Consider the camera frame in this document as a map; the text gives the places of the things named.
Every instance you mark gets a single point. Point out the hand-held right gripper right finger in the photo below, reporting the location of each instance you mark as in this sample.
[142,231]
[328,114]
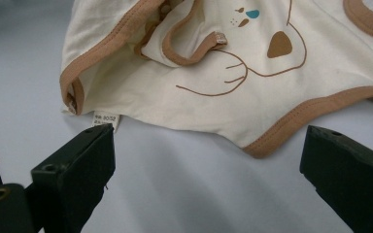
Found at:
[349,174]

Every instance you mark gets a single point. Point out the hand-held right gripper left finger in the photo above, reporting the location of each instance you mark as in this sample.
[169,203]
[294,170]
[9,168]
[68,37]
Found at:
[77,174]

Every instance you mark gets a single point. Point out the cream baby bodysuit brown trim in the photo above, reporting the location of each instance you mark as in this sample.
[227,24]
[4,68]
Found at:
[207,81]

